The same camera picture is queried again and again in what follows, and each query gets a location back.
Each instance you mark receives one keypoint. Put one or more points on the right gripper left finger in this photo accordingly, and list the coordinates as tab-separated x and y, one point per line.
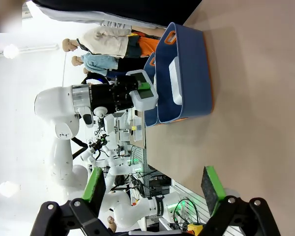
93	186

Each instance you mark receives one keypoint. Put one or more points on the yellow emergency stop button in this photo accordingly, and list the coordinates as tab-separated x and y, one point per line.
194	228

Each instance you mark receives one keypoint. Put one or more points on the white storage bin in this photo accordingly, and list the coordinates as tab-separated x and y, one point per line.
137	130

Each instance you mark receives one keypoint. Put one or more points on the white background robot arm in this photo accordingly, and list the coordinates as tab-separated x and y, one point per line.
113	164

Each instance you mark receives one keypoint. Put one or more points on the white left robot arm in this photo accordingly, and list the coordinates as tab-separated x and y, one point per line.
54	103

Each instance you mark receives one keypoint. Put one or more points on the mannequin in blue shirt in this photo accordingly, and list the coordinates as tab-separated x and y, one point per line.
98	62

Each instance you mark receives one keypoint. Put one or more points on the mannequin in beige shirt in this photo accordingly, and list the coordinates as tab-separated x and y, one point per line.
105	41

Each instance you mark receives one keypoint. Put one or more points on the person's left hand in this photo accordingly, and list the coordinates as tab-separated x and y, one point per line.
150	32

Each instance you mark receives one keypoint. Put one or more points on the round white ceiling lamp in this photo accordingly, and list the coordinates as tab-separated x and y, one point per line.
8	188
11	51

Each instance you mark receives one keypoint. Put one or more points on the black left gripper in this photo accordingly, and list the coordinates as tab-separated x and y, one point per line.
110	96

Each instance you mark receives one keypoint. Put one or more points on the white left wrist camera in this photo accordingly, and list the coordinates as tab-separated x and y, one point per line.
100	111

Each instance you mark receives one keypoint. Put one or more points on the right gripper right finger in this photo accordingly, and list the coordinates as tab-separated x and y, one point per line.
212	189

